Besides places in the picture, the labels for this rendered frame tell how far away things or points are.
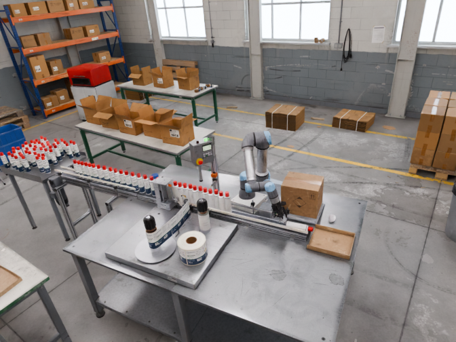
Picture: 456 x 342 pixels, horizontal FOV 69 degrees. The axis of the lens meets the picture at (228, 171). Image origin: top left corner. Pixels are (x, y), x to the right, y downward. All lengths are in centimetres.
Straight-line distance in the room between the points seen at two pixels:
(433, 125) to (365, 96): 270
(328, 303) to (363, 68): 586
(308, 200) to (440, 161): 294
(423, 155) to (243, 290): 371
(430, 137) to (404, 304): 251
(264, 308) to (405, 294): 172
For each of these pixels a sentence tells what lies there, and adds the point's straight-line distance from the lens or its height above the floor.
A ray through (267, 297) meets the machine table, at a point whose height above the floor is 83.
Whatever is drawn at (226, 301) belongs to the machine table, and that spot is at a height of 83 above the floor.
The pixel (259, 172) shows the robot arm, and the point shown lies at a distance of 289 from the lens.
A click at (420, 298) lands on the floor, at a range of 362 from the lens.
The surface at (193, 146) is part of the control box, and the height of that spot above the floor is 146.
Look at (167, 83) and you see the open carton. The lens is 718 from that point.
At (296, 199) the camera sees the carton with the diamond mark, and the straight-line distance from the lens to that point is 278.
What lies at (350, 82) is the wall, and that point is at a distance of 764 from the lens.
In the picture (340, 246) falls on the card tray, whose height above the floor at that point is 83.
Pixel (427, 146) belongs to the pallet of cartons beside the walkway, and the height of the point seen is 43.
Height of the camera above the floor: 258
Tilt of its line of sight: 29 degrees down
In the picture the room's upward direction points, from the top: 5 degrees counter-clockwise
